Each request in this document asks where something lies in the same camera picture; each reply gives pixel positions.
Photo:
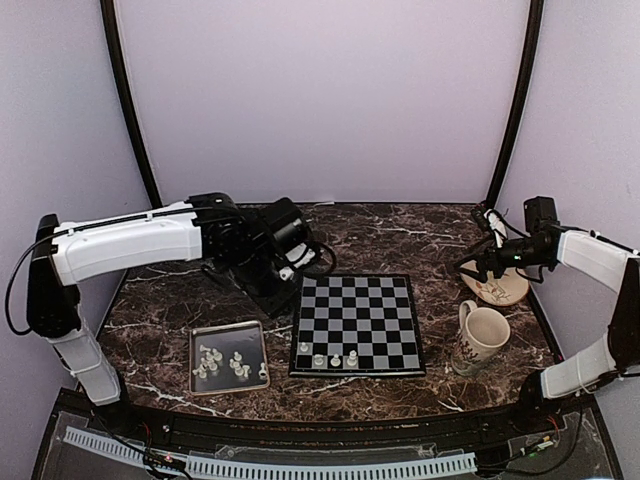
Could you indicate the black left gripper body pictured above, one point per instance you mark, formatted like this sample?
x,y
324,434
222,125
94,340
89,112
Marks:
x,y
253,272

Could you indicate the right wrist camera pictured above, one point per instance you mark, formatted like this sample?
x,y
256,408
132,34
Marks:
x,y
490,221

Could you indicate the white chess piece lying left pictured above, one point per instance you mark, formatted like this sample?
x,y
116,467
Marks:
x,y
200,372

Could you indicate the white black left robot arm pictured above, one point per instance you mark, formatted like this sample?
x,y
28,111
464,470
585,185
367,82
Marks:
x,y
261,247

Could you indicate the black right frame post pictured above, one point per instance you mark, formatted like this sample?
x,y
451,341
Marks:
x,y
521,89

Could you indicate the black grey chessboard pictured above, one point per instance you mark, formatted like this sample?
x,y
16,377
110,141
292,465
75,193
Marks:
x,y
372,314

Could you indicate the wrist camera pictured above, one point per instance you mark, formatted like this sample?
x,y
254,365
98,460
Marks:
x,y
490,221
297,258

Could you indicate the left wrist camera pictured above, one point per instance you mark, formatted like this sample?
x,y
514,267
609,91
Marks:
x,y
297,258

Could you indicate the round wooden bird coaster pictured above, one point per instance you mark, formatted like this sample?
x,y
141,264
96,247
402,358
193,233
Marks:
x,y
508,290

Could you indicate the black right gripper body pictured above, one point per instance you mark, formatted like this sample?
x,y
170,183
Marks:
x,y
500,266

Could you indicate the white chess piece tray right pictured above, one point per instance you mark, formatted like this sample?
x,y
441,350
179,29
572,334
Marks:
x,y
261,371

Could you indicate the metal tray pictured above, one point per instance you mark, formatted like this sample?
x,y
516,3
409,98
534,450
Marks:
x,y
244,337

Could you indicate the white slotted cable duct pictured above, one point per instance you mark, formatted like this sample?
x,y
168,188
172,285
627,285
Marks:
x,y
252,463

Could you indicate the black frame post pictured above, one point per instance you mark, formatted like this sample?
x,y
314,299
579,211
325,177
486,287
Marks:
x,y
119,71
521,89

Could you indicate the black left frame post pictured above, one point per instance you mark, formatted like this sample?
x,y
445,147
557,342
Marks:
x,y
119,71

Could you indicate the cream floral mug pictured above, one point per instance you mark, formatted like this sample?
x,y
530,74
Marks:
x,y
482,333

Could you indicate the white chess piece cluster left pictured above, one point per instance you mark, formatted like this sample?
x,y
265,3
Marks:
x,y
211,359

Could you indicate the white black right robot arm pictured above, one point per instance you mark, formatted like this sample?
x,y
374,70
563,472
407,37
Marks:
x,y
613,266

